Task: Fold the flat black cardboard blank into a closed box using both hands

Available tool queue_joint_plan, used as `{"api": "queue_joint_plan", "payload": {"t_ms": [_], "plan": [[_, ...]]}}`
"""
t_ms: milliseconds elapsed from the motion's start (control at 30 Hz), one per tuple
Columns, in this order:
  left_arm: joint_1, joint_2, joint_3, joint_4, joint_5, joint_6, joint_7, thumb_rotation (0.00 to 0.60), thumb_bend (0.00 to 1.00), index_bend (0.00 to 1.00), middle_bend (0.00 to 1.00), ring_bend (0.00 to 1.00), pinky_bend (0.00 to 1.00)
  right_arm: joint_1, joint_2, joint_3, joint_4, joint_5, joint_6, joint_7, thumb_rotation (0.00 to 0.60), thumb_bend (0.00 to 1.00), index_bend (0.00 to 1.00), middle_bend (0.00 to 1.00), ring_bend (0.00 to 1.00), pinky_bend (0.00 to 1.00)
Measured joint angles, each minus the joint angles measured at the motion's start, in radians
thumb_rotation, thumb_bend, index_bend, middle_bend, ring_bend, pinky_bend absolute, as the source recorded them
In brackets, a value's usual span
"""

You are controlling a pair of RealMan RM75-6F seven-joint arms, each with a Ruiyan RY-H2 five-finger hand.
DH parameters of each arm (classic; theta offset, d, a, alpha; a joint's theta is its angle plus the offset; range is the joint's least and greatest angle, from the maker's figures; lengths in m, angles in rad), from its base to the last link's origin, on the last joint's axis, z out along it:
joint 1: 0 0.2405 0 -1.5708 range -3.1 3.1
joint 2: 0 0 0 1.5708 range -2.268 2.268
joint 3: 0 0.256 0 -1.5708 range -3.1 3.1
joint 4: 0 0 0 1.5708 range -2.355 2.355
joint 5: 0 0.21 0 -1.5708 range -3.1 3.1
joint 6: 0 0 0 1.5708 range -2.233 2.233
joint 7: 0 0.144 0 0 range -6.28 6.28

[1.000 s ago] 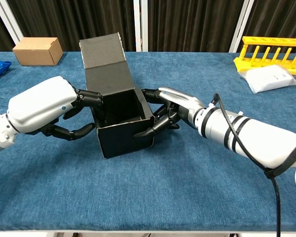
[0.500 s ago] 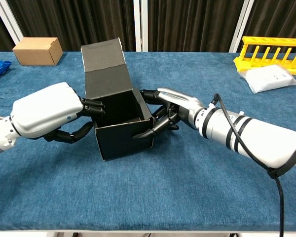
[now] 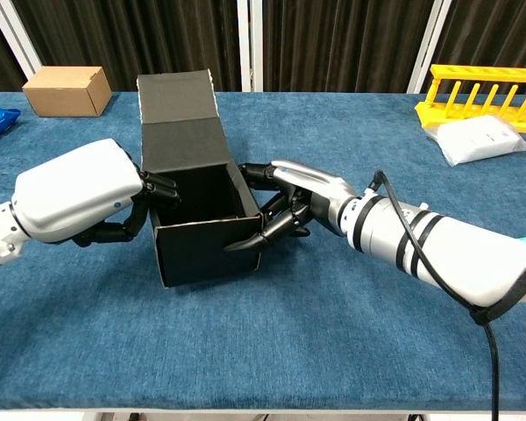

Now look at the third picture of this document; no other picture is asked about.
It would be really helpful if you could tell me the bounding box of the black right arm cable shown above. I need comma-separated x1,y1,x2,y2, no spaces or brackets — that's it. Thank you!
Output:
370,169,505,421

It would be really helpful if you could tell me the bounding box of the yellow test tube rack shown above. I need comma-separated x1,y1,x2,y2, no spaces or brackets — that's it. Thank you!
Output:
414,64,526,135

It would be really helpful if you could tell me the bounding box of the black cardboard box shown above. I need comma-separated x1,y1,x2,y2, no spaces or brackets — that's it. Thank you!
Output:
136,68,264,289

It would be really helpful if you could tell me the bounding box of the grey aluminium profile rail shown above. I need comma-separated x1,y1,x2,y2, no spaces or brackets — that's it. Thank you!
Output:
237,0,264,92
0,0,43,76
406,0,452,94

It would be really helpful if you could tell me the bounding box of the white packet in clear bag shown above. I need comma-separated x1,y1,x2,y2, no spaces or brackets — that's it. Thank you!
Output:
425,115,526,168

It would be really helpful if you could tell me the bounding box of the brown cardboard box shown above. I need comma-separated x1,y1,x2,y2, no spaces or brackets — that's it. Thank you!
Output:
21,66,113,118

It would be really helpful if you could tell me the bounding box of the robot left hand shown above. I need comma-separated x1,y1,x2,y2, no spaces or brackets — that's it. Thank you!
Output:
11,138,183,247

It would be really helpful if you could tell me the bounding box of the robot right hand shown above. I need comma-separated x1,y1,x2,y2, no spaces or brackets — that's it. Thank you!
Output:
223,160,360,253

